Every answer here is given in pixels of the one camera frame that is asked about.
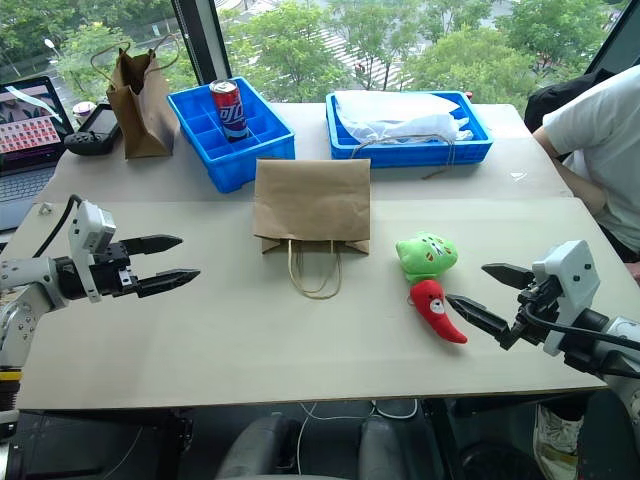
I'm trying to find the red soda can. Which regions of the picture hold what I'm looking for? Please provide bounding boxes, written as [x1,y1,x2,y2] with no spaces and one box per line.
[208,78,250,145]

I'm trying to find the person in white t-shirt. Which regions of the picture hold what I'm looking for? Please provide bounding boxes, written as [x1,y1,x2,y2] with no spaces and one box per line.
[531,64,640,264]

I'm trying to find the white cable under table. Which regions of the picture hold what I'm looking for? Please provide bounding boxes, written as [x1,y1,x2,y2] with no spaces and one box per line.
[296,398,420,480]

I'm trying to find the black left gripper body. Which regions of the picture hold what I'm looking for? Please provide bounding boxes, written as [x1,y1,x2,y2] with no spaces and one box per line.
[91,239,141,299]

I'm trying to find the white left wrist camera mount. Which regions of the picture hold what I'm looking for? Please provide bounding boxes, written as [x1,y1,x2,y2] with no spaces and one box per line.
[66,200,118,304]

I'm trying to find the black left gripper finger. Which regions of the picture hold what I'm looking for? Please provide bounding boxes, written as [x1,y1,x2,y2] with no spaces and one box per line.
[134,268,202,300]
[120,233,184,258]

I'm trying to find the blue divided plastic bin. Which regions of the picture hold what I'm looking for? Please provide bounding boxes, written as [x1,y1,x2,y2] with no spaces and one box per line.
[165,75,297,194]

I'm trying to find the brown paper bag, twine handles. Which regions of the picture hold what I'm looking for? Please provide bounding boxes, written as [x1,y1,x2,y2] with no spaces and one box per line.
[251,157,373,301]

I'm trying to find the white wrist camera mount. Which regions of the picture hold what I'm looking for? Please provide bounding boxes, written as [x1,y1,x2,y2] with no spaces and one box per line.
[66,200,118,304]
[531,239,601,358]

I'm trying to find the red chili plush toy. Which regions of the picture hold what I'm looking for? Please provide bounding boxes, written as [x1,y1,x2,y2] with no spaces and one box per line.
[408,279,469,346]

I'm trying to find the black handheld controller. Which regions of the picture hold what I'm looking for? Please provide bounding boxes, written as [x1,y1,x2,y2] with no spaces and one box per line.
[63,102,122,157]

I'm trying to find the dark rounded shape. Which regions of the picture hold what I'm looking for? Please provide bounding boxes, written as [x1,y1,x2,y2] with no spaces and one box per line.
[356,415,447,480]
[217,413,303,480]

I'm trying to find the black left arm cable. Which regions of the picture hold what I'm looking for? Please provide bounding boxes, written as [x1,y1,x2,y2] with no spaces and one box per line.
[31,194,84,259]

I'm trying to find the white plastic bag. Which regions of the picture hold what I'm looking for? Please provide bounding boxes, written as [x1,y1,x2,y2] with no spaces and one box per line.
[333,90,474,144]

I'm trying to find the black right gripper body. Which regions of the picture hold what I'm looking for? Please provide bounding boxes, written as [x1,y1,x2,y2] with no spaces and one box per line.
[498,276,564,351]

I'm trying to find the blue plastic crate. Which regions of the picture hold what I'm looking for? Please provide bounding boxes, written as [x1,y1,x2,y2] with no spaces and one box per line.
[324,90,495,169]

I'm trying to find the cup with purple lid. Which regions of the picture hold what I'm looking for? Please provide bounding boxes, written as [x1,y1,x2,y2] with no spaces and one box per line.
[71,100,98,124]

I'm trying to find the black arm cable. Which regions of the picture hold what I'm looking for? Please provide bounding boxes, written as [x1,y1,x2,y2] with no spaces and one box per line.
[522,302,640,349]
[31,194,84,259]

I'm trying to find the brown paper bag, dark stain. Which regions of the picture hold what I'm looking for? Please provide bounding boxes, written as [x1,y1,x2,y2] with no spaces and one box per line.
[89,33,182,161]

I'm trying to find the white sneaker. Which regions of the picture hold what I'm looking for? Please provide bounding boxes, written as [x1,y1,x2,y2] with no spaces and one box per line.
[532,403,584,480]

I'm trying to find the grey laptop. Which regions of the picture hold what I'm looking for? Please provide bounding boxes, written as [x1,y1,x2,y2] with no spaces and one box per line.
[0,75,77,232]

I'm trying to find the brown twine cord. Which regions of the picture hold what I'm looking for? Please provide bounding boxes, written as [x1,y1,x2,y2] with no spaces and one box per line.
[348,133,458,181]

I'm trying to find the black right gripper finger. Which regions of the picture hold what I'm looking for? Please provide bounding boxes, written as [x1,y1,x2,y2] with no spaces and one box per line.
[445,293,512,343]
[480,262,536,291]

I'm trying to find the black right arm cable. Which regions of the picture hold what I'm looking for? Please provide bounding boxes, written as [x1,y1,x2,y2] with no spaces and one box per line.
[522,302,640,349]

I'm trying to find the green plush toy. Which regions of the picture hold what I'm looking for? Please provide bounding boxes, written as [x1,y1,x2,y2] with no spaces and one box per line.
[395,230,461,287]

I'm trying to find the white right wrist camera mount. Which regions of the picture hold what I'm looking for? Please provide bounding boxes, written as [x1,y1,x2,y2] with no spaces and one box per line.
[531,239,601,358]

